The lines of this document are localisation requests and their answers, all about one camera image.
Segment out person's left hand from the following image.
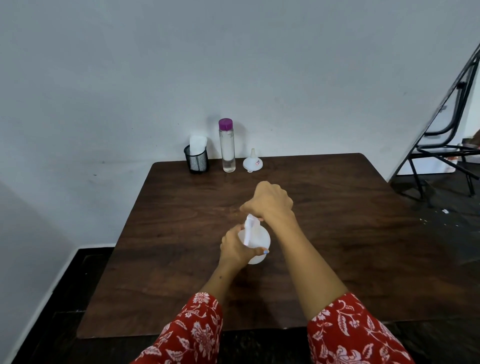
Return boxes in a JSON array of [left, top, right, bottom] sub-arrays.
[[219, 224, 271, 268]]

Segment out person's right hand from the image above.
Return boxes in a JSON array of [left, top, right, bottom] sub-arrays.
[[239, 181, 296, 223]]

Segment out white plastic spray bottle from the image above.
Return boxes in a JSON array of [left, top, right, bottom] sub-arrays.
[[238, 225, 271, 265]]

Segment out person's left forearm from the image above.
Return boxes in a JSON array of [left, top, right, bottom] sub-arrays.
[[200, 259, 251, 306]]

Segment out person's right forearm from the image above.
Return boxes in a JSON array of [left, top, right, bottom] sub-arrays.
[[264, 211, 349, 322]]

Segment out brown wooden table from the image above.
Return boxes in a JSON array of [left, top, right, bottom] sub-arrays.
[[76, 152, 480, 340]]

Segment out white plastic funnel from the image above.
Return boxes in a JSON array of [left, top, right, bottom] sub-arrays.
[[242, 148, 264, 173]]

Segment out clear bottle with purple cap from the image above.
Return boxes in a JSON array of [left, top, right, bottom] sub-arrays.
[[218, 118, 236, 173]]

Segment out black mesh holder cup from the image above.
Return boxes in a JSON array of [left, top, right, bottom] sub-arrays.
[[184, 145, 209, 174]]

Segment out white tissue paper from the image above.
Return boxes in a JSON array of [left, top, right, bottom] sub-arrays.
[[189, 135, 208, 156]]

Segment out red floral left sleeve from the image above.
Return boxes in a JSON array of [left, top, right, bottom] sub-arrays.
[[129, 292, 224, 364]]

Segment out red floral sleeve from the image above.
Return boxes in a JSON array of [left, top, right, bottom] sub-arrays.
[[307, 292, 415, 364], [129, 292, 224, 364]]

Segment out red floral right sleeve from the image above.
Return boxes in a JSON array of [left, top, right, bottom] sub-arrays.
[[307, 292, 415, 364]]

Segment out black metal chair frame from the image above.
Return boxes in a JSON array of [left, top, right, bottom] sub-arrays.
[[390, 43, 480, 208]]

